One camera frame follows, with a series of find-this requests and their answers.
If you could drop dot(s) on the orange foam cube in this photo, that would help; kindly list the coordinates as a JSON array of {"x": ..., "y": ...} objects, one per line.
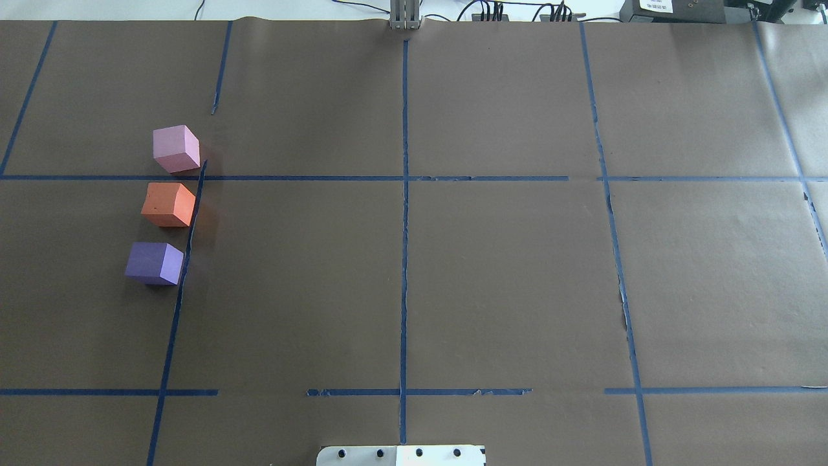
[{"x": 168, "y": 205}]

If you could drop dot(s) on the brown paper table cover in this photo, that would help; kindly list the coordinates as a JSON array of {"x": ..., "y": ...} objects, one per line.
[{"x": 597, "y": 244}]

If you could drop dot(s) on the black power strip left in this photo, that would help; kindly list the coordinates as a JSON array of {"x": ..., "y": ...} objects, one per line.
[{"x": 491, "y": 13}]

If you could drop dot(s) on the black power strip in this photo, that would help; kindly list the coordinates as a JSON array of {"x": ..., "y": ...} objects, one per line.
[
  {"x": 491, "y": 13},
  {"x": 558, "y": 14}
]

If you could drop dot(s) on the pink foam cube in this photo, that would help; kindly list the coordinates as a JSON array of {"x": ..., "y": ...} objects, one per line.
[{"x": 176, "y": 149}]

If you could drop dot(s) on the purple foam cube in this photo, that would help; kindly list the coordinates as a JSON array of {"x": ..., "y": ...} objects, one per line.
[{"x": 154, "y": 263}]

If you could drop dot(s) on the black power strip right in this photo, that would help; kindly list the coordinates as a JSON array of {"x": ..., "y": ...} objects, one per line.
[{"x": 558, "y": 14}]

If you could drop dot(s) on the black box with label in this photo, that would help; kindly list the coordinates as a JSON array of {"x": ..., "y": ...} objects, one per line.
[{"x": 712, "y": 12}]

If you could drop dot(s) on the grey metal camera post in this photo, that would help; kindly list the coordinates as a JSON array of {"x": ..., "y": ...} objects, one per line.
[{"x": 405, "y": 15}]

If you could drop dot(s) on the white metal base plate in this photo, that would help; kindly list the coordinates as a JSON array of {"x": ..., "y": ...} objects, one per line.
[{"x": 402, "y": 455}]

